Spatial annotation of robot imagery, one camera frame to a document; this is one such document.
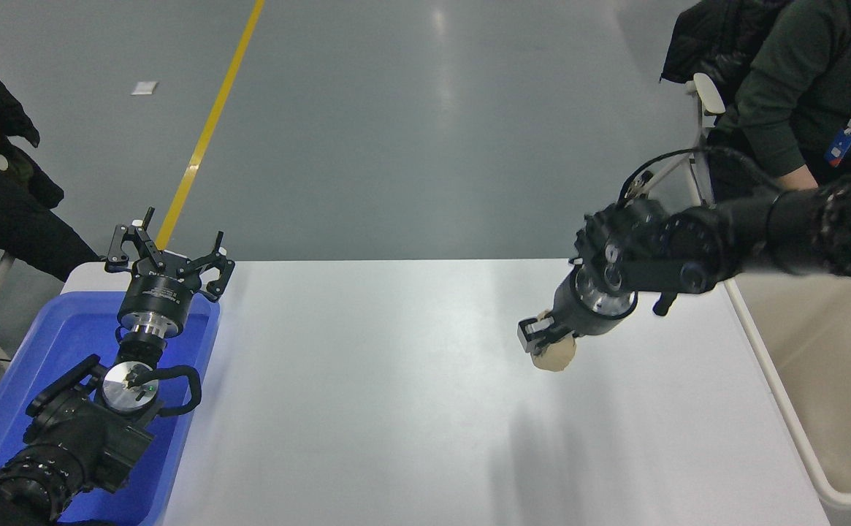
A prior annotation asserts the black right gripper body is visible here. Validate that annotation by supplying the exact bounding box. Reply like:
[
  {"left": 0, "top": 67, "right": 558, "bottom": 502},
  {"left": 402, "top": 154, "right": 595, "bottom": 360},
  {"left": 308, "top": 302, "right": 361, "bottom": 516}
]
[{"left": 552, "top": 268, "right": 636, "bottom": 339}]

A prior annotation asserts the seated person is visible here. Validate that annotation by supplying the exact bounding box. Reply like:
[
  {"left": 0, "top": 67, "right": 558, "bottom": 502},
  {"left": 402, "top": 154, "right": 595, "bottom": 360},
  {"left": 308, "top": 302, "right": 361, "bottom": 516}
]
[{"left": 0, "top": 45, "right": 102, "bottom": 283}]

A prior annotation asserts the blue id badge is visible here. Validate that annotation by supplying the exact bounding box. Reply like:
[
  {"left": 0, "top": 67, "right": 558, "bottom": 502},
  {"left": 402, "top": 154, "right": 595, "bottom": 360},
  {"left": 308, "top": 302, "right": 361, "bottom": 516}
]
[{"left": 825, "top": 120, "right": 851, "bottom": 168}]

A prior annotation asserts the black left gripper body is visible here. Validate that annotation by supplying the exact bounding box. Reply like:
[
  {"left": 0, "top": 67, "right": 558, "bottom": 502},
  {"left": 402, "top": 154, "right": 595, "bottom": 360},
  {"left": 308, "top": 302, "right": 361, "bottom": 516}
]
[{"left": 118, "top": 256, "right": 207, "bottom": 327}]

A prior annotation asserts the standing person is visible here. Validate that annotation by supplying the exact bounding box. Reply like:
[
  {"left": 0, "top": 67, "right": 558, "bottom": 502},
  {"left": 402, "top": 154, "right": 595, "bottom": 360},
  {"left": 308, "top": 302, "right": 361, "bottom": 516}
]
[{"left": 660, "top": 0, "right": 851, "bottom": 204}]

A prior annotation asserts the large pale plastic bin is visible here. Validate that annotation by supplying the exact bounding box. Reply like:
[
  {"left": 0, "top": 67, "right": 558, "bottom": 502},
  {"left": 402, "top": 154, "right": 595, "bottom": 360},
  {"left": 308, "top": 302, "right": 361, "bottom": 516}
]
[{"left": 720, "top": 276, "right": 851, "bottom": 526}]

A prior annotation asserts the tan paper ball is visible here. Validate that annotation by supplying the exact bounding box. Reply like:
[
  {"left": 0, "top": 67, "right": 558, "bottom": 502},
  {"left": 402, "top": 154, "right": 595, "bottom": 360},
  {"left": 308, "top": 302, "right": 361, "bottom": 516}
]
[{"left": 530, "top": 310, "right": 579, "bottom": 373}]

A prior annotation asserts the blue plastic tray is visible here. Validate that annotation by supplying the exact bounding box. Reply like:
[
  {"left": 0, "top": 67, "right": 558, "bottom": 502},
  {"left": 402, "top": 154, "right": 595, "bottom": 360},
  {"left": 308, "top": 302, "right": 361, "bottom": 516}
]
[{"left": 0, "top": 291, "right": 221, "bottom": 526}]

